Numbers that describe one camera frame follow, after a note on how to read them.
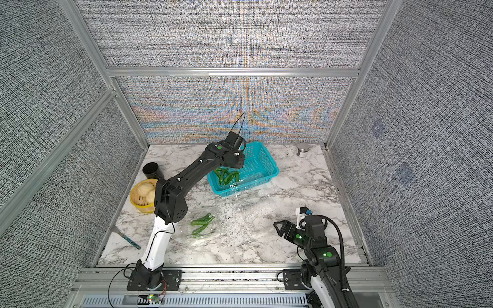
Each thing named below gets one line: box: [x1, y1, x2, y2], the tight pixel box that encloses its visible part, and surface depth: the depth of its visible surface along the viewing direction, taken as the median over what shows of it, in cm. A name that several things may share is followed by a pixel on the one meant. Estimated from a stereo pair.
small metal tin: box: [295, 142, 310, 158], surface depth 115 cm
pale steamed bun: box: [136, 181, 155, 197], surface depth 95 cm
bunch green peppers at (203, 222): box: [190, 213, 216, 236], surface depth 89 cm
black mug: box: [142, 161, 159, 180], surface depth 99 cm
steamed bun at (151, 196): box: [146, 189, 156, 204], surface depth 93 cm
